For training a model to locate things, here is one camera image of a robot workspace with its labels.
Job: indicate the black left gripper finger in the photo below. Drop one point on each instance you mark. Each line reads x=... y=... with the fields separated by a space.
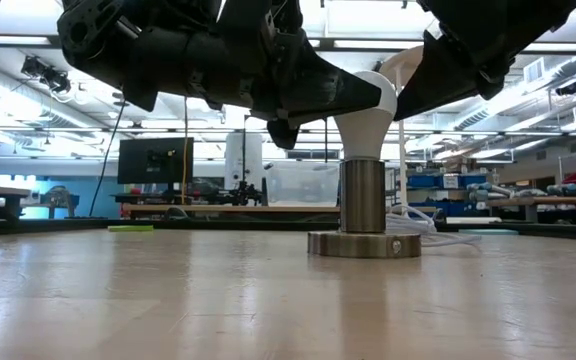
x=338 y=90

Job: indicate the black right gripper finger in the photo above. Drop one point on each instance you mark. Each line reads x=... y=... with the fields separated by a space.
x=433 y=85

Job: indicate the white lightbulb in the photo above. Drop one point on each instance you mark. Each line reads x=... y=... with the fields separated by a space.
x=365 y=130

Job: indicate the brass lamp socket base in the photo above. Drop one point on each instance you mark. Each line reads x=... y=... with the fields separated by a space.
x=363 y=200

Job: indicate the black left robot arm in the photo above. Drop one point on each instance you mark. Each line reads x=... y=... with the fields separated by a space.
x=93 y=30

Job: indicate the white ceiling air vent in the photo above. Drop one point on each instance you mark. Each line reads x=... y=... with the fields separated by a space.
x=534 y=71

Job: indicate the white round-top stand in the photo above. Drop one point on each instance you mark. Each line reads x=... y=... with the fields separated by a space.
x=402 y=165

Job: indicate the black ceiling device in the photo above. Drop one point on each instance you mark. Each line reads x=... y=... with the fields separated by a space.
x=45 y=75
x=567 y=89

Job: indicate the blue storage bin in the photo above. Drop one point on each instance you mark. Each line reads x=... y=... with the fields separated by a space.
x=473 y=180
x=423 y=181

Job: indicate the white cylindrical machine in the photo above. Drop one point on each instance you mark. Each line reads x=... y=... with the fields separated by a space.
x=243 y=160

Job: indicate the grey blue cylindrical part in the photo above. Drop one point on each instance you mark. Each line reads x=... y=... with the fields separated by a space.
x=573 y=190
x=488 y=190

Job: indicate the black computer monitor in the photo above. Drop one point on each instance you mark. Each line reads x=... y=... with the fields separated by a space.
x=153 y=162

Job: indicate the black table clamp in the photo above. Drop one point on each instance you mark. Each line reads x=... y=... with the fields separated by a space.
x=439 y=216
x=175 y=213

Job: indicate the black benchtop device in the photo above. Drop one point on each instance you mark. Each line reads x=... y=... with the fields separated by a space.
x=245 y=192

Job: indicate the blue sticky note pad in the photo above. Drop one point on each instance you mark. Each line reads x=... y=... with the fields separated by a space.
x=488 y=231

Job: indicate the green sticky note pad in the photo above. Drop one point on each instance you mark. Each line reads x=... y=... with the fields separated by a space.
x=130 y=228

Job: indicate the grey machine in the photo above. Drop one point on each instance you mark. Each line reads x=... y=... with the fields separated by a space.
x=60 y=197

